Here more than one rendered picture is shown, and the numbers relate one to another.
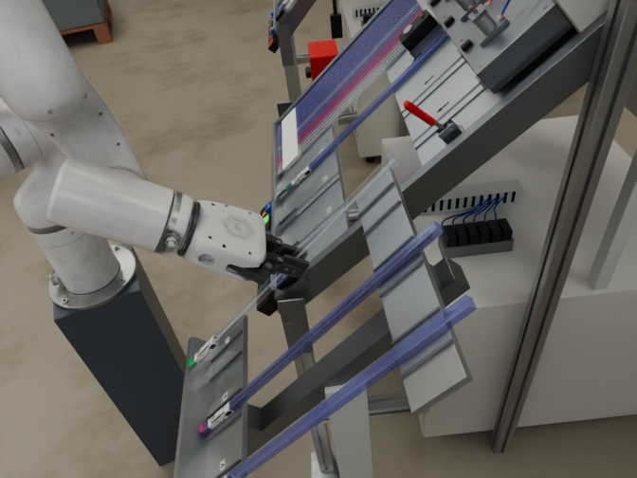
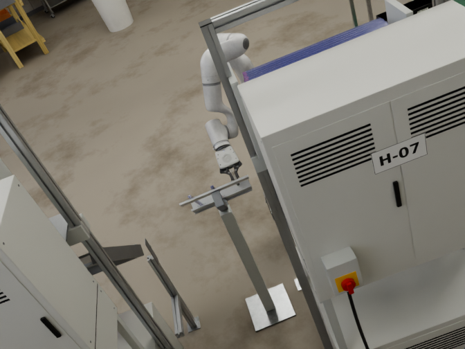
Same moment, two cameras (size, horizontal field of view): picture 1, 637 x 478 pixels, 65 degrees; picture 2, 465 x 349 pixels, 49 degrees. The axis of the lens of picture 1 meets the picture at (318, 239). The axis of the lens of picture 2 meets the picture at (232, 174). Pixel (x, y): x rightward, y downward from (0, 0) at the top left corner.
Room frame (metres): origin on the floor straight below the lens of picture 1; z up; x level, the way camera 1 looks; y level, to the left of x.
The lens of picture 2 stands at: (0.55, -1.96, 2.45)
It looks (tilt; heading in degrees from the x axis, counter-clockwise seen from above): 36 degrees down; 91
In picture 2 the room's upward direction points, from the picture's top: 23 degrees counter-clockwise
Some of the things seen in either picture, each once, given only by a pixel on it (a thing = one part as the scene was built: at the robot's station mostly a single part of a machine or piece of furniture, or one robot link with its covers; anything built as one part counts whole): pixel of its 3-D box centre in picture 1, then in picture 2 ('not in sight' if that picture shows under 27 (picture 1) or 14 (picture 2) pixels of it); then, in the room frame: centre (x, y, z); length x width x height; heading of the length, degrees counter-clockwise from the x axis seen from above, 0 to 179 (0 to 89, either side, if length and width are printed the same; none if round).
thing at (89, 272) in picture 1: (77, 247); not in sight; (0.82, 0.51, 0.79); 0.19 x 0.19 x 0.18
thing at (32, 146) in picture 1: (44, 155); not in sight; (0.84, 0.48, 1.00); 0.19 x 0.12 x 0.24; 131
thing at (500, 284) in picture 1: (507, 275); (398, 309); (0.99, -0.55, 0.31); 0.70 x 0.65 x 0.62; 178
